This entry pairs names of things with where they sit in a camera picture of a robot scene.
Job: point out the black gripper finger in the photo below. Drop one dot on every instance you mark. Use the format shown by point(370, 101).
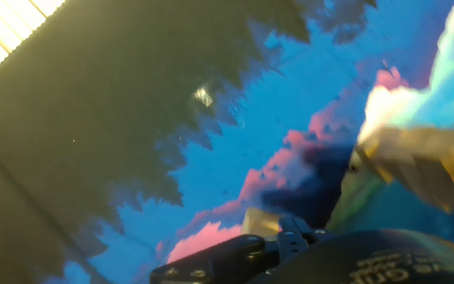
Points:
point(231, 256)

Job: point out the large wooden cube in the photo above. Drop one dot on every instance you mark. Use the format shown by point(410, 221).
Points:
point(260, 223)

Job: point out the printed landscape desk mat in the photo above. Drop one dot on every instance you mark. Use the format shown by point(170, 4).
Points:
point(112, 118)

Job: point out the white ribbed sheet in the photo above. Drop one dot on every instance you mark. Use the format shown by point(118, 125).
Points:
point(2, 27)

